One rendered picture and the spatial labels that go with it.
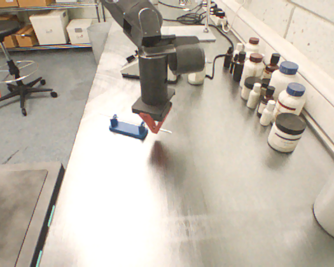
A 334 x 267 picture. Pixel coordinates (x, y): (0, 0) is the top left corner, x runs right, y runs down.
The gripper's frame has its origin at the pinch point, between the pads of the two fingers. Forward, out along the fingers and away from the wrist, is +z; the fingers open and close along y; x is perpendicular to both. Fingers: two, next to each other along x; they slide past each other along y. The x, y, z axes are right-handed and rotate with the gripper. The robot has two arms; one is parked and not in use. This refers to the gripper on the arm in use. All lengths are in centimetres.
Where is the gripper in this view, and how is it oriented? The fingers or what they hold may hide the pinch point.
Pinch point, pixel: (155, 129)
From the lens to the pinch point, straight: 56.7
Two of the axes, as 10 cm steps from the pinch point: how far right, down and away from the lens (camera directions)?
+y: 3.5, -6.3, 6.9
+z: -0.1, 7.4, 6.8
